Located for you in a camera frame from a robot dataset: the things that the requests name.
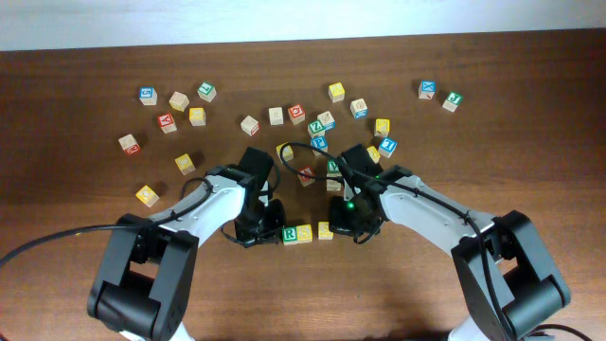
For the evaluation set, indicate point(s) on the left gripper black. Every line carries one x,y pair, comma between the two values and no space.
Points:
270,235

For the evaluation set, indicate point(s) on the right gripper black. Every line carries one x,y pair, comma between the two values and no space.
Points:
338,222

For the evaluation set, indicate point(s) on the green R wooden block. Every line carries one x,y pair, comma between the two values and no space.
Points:
289,235

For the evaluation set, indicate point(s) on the yellow S wooden block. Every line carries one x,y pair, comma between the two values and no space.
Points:
304,233

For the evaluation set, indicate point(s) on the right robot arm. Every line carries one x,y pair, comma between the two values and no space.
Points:
509,280

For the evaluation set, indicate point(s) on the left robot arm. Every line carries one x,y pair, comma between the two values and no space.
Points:
143,283

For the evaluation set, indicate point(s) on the green V wooden block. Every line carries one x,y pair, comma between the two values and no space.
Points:
332,168

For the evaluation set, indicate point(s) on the red A block centre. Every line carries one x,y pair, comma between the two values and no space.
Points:
306,176

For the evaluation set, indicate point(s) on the red a block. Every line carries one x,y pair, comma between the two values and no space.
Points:
166,123
306,176

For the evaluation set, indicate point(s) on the yellow block right lower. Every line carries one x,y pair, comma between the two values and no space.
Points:
374,154

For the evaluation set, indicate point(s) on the yellow block centre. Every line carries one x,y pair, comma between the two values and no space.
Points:
284,152

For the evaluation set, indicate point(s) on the blue I wooden block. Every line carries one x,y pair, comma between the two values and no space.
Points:
387,147

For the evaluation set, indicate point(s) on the blue P wooden block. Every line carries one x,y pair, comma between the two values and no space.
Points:
320,143

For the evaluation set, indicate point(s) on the yellow block right upper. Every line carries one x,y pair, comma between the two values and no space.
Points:
382,127

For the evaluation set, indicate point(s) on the plain red-side wooden block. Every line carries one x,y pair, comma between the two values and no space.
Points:
250,125

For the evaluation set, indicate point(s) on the green Z wooden block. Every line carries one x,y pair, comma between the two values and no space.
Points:
316,128

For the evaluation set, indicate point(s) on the yellow O block middle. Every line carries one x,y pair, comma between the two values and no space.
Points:
185,164

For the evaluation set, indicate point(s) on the yellow o block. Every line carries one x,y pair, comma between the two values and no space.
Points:
185,164
147,196

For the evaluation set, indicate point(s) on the plain blue-side block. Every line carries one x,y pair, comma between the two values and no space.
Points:
327,120

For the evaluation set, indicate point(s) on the plain green-side wooden block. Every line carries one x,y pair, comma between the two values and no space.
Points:
276,116

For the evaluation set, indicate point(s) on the blue-side block far right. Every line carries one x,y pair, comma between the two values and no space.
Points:
358,108

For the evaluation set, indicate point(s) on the red G wooden block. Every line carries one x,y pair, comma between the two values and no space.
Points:
296,114

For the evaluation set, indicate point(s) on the yellow O block near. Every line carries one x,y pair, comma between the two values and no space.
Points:
147,196

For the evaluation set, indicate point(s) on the yellow C wooden block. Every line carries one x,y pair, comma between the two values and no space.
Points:
197,116

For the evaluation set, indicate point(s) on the yellow block far top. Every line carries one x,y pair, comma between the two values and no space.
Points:
336,92

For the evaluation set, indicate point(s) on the red A block left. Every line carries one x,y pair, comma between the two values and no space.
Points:
166,123

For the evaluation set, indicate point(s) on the green L wooden block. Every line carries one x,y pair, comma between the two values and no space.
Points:
207,91

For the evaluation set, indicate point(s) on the blue X wooden block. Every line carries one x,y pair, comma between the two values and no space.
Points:
427,89

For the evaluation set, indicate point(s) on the plain yellow-side wooden block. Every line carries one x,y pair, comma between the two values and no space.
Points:
179,101

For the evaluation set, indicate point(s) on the green J wooden block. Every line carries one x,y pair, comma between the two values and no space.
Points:
452,101

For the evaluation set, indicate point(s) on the red M wooden block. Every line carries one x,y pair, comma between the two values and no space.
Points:
129,145

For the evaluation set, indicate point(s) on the blue S wooden block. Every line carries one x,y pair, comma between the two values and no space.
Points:
147,96

